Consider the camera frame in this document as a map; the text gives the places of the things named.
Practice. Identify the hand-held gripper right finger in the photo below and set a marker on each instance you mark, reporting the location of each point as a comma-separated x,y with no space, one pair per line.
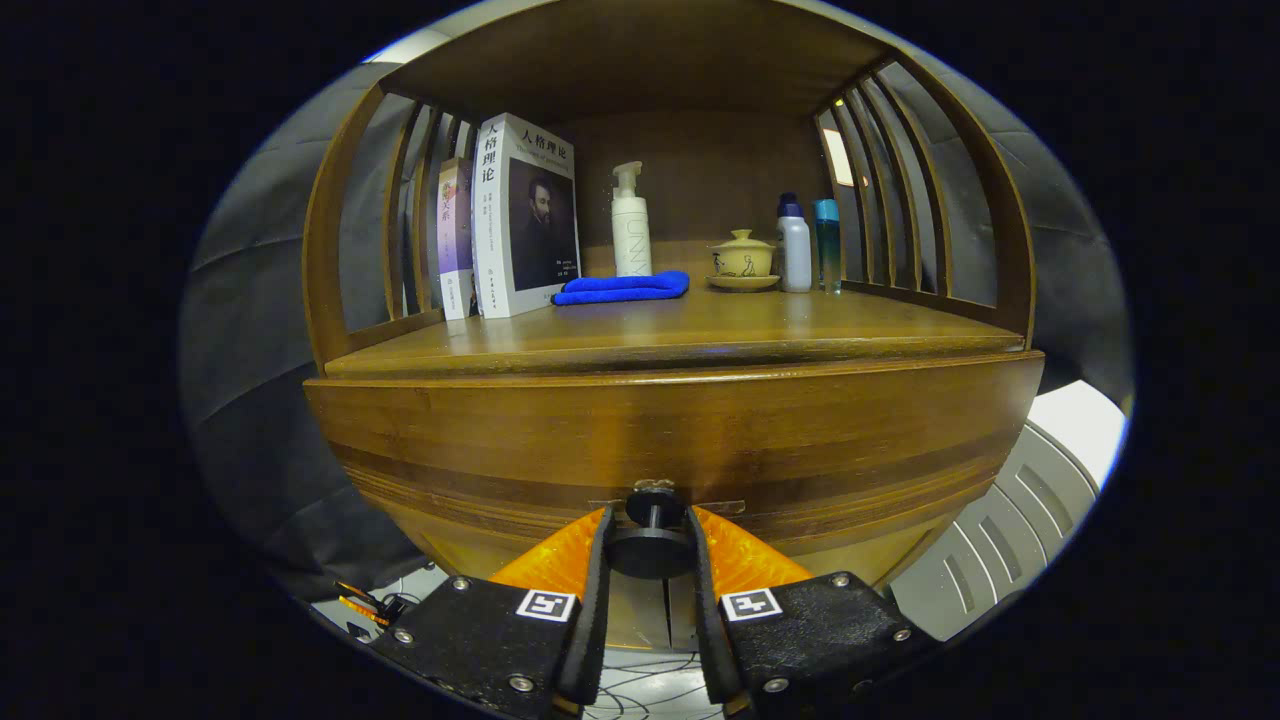
708,620

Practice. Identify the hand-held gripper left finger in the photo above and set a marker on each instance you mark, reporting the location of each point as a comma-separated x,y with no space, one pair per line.
590,620

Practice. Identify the black drawer knob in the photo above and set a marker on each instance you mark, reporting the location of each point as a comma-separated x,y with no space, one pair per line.
650,550

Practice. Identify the wooden drawer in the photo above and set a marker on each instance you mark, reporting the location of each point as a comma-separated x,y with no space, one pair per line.
650,420

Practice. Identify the wooden cabinet door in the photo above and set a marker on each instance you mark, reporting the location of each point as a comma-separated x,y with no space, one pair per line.
640,612
680,612

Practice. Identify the wooden countertop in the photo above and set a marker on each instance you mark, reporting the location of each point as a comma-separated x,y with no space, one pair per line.
650,325

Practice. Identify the grey metal cabinet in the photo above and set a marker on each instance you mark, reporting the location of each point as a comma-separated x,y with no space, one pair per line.
1000,530

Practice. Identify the wooden cabinet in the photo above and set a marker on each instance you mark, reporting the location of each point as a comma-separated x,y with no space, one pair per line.
650,60

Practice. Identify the blue folded cloth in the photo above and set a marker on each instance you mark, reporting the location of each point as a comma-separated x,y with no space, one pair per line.
620,289

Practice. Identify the yellow saucer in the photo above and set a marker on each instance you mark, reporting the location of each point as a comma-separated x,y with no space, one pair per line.
742,284

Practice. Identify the yellow lidded teacup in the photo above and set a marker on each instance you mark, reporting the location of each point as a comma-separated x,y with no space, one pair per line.
743,258

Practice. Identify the white bottle blue cap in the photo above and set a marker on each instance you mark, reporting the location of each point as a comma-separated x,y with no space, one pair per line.
795,250

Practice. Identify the white pump bottle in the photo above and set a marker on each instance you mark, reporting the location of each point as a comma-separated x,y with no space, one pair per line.
631,235

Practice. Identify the teal clear bottle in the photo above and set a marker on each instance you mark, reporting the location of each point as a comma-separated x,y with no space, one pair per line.
827,245

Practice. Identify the purple book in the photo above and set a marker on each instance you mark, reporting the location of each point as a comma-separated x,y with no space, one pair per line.
455,240

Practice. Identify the white portrait book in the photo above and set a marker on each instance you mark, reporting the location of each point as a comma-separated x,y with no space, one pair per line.
525,220

